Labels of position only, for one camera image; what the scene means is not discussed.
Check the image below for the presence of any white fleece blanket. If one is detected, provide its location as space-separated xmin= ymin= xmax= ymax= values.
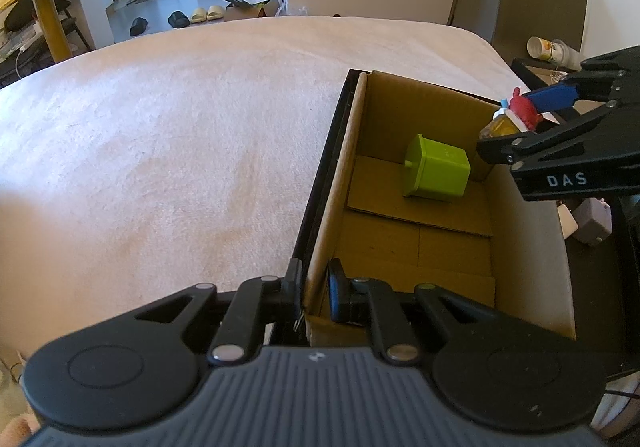
xmin=0 ymin=14 xmax=523 ymax=368

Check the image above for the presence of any paper cup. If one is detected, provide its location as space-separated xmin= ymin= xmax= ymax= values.
xmin=526 ymin=36 xmax=587 ymax=71

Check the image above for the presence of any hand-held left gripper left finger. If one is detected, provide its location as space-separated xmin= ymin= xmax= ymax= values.
xmin=131 ymin=258 xmax=304 ymax=367

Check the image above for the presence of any red toy figurine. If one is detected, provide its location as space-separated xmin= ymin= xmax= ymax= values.
xmin=479 ymin=87 xmax=542 ymax=140

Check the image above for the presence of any purple power adapter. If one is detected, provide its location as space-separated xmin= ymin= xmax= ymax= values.
xmin=571 ymin=197 xmax=613 ymax=245

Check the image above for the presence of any flat cardboard floor box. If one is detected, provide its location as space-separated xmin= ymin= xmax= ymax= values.
xmin=220 ymin=0 xmax=280 ymax=22

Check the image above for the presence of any black tray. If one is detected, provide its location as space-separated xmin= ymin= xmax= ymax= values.
xmin=270 ymin=68 xmax=640 ymax=380

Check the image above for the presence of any gold round table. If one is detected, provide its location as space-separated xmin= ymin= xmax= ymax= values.
xmin=0 ymin=0 xmax=103 ymax=63

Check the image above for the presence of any white wall charger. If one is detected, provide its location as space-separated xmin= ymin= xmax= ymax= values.
xmin=556 ymin=201 xmax=579 ymax=240

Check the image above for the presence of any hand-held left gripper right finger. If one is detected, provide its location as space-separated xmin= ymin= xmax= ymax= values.
xmin=326 ymin=258 xmax=501 ymax=368

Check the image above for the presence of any black chair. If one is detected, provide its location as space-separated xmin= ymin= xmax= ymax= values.
xmin=2 ymin=0 xmax=93 ymax=58

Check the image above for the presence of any white shoe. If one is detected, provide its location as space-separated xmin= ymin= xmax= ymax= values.
xmin=590 ymin=369 xmax=640 ymax=438

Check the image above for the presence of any black bedside table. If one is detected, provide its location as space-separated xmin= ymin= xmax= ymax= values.
xmin=511 ymin=57 xmax=583 ymax=90

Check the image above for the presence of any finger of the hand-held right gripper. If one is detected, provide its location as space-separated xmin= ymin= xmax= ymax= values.
xmin=525 ymin=46 xmax=640 ymax=114
xmin=476 ymin=97 xmax=640 ymax=171

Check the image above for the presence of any green cube box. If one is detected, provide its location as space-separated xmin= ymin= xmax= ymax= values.
xmin=402 ymin=133 xmax=472 ymax=202

